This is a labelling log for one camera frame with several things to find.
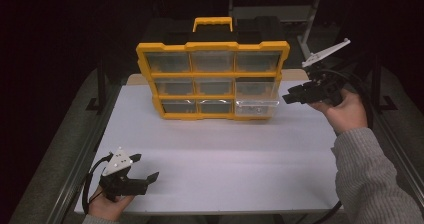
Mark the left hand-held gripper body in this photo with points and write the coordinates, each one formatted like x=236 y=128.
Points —
x=116 y=160

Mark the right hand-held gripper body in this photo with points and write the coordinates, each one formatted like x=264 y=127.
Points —
x=328 y=90

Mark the clear pulled-out plastic drawer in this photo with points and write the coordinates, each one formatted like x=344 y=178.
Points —
x=241 y=105

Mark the yellow black drawer organizer case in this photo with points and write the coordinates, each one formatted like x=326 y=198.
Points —
x=213 y=46

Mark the person's right hand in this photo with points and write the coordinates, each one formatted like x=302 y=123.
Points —
x=348 y=115

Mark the person's left hand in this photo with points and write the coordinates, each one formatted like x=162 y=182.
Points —
x=105 y=209

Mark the light wooden board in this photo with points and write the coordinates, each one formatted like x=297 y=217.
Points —
x=293 y=74

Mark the black metal stand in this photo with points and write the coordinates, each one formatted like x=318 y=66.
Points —
x=376 y=80
x=101 y=84

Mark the set of closed clear drawers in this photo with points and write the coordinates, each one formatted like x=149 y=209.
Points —
x=168 y=62

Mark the aluminium frame rail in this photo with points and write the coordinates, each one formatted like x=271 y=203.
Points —
x=83 y=157
x=396 y=150

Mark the grey metal desk frame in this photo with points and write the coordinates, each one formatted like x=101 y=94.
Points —
x=308 y=24

